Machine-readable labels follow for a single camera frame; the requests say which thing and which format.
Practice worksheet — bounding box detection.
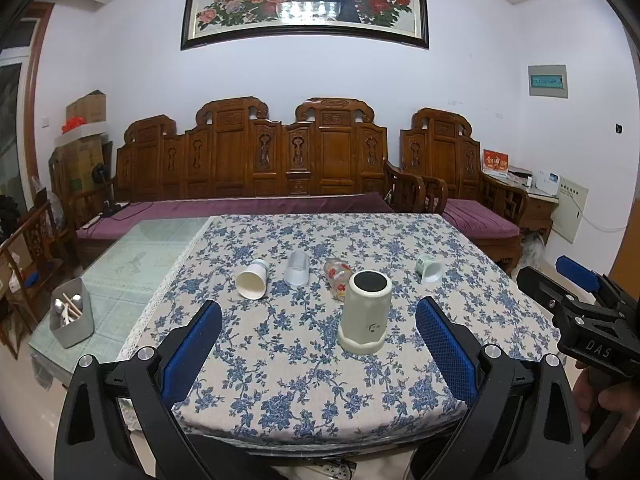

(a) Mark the pale green table cover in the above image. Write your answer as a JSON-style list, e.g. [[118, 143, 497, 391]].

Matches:
[[27, 217, 213, 377]]

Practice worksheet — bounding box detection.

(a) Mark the blue floral tablecloth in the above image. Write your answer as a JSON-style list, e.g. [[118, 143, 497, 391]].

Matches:
[[117, 214, 563, 447]]

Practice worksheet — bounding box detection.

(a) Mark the square purple seat cushion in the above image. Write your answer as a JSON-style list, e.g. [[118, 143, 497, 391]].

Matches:
[[442, 198, 522, 240]]

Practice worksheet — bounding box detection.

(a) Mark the small brown cardboard box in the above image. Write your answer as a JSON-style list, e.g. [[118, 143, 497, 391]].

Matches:
[[66, 89, 108, 126]]

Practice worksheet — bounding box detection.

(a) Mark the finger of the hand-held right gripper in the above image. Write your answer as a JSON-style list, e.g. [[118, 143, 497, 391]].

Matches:
[[556, 255, 640, 312], [516, 266, 571, 312]]

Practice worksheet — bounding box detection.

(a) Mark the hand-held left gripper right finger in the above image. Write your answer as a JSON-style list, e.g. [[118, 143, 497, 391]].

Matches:
[[407, 296, 587, 480]]

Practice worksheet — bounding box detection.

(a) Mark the red flower print glass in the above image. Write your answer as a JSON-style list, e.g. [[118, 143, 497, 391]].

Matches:
[[323, 257, 355, 302]]

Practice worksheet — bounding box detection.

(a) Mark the red gift box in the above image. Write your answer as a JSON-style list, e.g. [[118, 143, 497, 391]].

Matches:
[[481, 149, 510, 177]]

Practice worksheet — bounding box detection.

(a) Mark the carved wooden sofa bench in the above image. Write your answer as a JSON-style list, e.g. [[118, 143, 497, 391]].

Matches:
[[74, 96, 402, 267]]

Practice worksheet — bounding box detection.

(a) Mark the white electronic device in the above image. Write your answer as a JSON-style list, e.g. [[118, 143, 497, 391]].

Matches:
[[530, 172, 561, 197]]

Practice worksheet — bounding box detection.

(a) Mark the grey wall fuse box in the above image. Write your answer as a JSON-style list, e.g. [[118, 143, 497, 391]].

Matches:
[[527, 64, 570, 99]]

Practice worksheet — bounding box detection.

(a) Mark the small green white cup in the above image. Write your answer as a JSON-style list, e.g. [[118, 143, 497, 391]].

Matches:
[[416, 255, 444, 284]]

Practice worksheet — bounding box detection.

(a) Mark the clear plastic bag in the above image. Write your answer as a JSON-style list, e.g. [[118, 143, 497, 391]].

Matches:
[[521, 234, 549, 275]]

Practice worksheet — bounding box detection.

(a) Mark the wooden side cabinet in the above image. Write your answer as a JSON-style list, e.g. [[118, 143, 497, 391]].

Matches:
[[519, 186, 561, 247]]

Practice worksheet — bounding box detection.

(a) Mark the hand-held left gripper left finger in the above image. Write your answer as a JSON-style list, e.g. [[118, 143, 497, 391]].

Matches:
[[54, 299, 223, 480]]

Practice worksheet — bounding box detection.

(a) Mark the large brown cardboard box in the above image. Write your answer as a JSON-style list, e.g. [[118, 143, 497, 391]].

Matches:
[[50, 134, 114, 193]]

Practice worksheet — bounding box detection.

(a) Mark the framed peacock flower painting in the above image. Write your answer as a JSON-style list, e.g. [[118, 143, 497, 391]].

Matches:
[[180, 0, 431, 51]]

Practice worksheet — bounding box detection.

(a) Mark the white paper cup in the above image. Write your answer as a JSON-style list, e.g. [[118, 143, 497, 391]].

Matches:
[[235, 259, 269, 301]]

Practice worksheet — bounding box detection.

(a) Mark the wooden lattice chair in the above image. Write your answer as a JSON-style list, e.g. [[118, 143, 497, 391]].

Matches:
[[0, 199, 77, 358]]

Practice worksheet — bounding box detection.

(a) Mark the beige ceramic cup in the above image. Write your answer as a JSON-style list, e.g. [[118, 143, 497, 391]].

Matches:
[[336, 270, 393, 357]]

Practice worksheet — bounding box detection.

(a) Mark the grey utensil container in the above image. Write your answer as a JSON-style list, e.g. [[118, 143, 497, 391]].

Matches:
[[49, 278, 95, 349]]

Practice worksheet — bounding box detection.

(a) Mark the clear plastic cup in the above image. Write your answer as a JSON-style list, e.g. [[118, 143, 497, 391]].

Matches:
[[283, 252, 311, 290]]

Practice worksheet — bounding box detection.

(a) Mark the long purple seat cushion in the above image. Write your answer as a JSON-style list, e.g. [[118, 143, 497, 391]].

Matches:
[[76, 192, 397, 242]]

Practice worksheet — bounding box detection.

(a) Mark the person's right hand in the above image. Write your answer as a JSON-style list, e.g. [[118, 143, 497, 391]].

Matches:
[[571, 367, 640, 466]]

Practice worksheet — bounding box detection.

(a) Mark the carved wooden armchair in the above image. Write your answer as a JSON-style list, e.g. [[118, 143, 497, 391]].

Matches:
[[385, 107, 531, 275]]

